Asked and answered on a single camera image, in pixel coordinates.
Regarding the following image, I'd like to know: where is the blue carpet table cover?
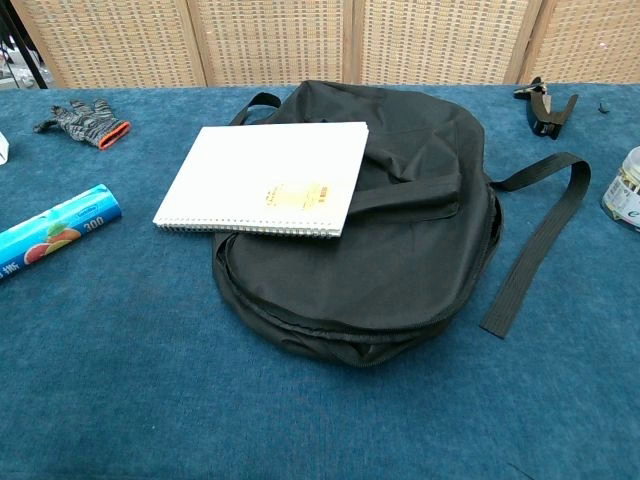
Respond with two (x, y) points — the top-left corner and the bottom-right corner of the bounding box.
(0, 82), (640, 480)

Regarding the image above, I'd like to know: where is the woven rattan folding screen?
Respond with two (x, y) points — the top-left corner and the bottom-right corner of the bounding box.
(9, 0), (640, 89)

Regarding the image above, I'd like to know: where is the grey knit glove orange cuff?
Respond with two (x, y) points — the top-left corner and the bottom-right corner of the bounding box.
(33, 98), (132, 151)

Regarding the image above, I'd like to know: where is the blue cling film box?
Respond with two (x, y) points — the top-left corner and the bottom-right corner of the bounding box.
(0, 183), (124, 284)

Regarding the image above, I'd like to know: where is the black fabric backpack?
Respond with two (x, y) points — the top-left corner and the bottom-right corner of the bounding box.
(212, 79), (592, 369)

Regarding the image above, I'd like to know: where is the white jar with label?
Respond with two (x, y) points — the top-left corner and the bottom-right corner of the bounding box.
(601, 146), (640, 234)

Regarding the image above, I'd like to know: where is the black tripod stand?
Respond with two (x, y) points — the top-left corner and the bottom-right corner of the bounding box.
(0, 0), (49, 90)

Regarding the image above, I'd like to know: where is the white spiral notebook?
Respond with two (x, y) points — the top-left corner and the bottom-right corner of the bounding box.
(152, 121), (370, 240)

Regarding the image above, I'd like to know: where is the black clip tool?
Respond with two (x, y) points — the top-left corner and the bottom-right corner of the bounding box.
(513, 76), (580, 140)

